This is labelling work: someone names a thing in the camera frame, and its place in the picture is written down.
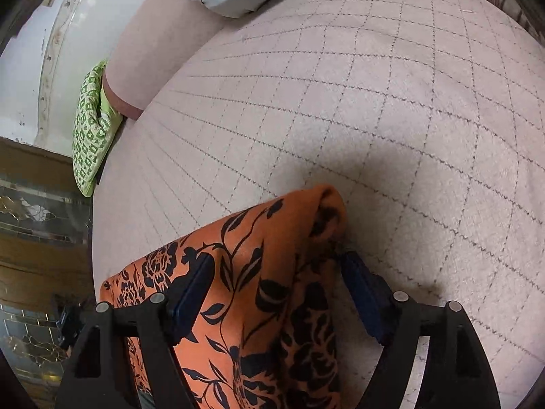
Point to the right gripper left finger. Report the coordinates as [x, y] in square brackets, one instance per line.
[98, 373]

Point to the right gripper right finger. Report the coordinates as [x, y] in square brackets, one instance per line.
[457, 373]

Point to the orange black floral garment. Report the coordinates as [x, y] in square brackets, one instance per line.
[264, 336]

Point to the wooden glass wardrobe door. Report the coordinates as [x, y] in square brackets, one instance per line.
[45, 263]

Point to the green patterned pillow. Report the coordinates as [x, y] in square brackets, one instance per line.
[95, 126]

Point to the pink quilted mattress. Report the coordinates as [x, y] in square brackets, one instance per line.
[426, 115]

